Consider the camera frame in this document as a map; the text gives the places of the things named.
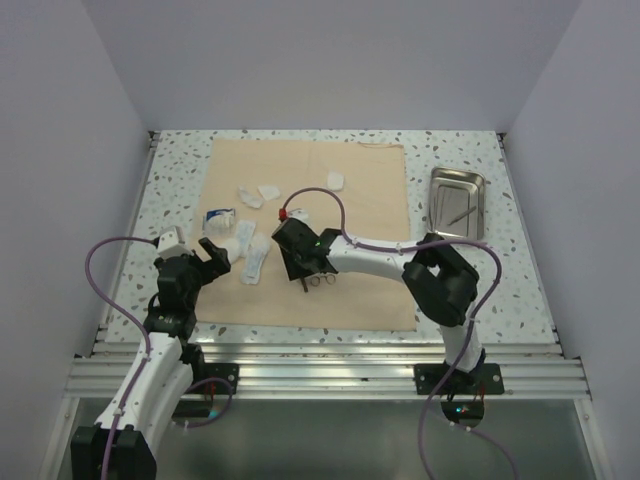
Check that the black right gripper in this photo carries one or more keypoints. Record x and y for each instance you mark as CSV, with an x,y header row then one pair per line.
x,y
294,269

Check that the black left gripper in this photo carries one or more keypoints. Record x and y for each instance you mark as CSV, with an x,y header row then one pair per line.
x,y
218,256

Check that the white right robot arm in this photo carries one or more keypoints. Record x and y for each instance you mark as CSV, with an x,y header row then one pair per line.
x,y
442,283

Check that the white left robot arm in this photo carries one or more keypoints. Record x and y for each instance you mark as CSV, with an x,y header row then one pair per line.
x,y
123,441

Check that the white gauze pad front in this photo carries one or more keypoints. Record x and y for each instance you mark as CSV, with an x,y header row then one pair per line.
x,y
234,249

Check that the long white paper packet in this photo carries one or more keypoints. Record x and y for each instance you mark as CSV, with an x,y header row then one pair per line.
x,y
251,272

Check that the white printed paper packet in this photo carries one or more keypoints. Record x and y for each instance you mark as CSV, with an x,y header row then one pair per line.
x,y
244,233

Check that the beige cloth mat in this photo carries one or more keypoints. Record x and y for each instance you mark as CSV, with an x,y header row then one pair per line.
x,y
301,195

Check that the stainless steel tray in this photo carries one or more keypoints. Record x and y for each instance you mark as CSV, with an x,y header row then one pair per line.
x,y
452,191

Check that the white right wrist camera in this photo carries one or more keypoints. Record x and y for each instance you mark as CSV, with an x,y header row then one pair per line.
x,y
299,214

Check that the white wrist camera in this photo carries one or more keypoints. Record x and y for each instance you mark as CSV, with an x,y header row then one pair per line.
x,y
299,214
171,243

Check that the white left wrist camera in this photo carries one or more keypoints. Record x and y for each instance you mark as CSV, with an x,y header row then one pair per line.
x,y
171,243

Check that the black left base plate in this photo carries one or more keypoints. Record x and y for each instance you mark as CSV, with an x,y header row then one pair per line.
x,y
216,379

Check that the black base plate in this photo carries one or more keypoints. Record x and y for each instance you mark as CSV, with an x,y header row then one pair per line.
x,y
216,379
486,379

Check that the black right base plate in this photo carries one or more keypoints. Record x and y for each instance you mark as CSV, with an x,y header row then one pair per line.
x,y
486,379

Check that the aluminium rail frame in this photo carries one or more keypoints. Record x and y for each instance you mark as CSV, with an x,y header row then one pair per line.
x,y
327,365

